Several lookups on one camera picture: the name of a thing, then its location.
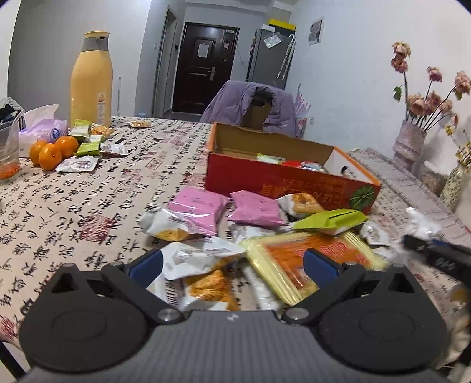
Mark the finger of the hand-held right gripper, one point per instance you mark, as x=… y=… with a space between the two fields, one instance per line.
x=441 y=248

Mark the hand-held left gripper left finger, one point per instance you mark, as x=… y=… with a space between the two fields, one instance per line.
x=147 y=263

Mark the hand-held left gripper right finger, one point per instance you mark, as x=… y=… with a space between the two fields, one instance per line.
x=320 y=265

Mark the large yellow orange packet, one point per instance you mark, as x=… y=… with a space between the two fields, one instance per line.
x=287 y=257

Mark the white orange snack packet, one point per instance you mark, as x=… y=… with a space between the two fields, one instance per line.
x=198 y=257
x=301 y=204
x=165 y=228
x=213 y=291

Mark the pink snack packet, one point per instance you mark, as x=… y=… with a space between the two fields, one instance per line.
x=198 y=206
x=257 y=208

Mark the orange cardboard box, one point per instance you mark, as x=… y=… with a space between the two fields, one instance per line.
x=279 y=184

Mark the small patterned vase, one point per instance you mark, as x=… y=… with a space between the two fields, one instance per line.
x=452 y=187

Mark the grey patterned cloth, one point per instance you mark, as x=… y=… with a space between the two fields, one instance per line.
x=404 y=184

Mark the yellow dried flowers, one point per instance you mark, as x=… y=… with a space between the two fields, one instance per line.
x=464 y=153

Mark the pink textured vase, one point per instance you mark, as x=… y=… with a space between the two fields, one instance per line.
x=408 y=143

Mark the white red snack packet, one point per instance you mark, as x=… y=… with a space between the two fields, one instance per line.
x=114 y=149
x=78 y=164

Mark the green white snack bar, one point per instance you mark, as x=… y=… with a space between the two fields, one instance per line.
x=88 y=149
x=96 y=139
x=79 y=129

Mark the small orange snack packet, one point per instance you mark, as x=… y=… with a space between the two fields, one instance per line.
x=139 y=123

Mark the clear orange biscuit packet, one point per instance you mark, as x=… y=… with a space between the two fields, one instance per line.
x=102 y=130

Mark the orange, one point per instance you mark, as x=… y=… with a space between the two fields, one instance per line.
x=68 y=145
x=36 y=153
x=50 y=157

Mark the dried pink rose bouquet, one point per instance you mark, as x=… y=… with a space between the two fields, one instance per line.
x=419 y=103

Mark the pink fan-shaped decoration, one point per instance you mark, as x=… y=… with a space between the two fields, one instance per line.
x=302 y=106

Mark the wooden chair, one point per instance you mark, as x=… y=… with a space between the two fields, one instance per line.
x=255 y=116

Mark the purple tissue pack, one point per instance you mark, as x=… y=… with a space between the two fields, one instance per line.
x=40 y=127

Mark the clear plastic container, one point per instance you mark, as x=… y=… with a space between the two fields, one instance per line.
x=9 y=154

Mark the purple padded jacket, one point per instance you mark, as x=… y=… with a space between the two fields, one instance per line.
x=228 y=103

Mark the dark brown entrance door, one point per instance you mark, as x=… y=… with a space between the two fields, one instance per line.
x=191 y=84

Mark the yellow thermos bottle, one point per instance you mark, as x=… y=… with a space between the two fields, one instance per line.
x=91 y=84

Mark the grey interior door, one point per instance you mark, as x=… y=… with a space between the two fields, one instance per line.
x=165 y=66

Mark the grey cloth pile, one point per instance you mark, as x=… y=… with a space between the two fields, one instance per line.
x=9 y=108

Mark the white folded umbrella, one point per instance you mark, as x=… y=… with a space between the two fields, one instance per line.
x=286 y=59

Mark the grey refrigerator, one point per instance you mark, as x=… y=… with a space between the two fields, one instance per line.
x=261 y=62

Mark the white paper notice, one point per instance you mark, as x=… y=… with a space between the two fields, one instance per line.
x=203 y=49

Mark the clear plastic bag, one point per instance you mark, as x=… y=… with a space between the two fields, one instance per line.
x=272 y=40

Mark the yellow box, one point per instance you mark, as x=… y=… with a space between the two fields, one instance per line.
x=281 y=25

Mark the wall poster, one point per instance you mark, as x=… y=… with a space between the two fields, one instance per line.
x=315 y=31

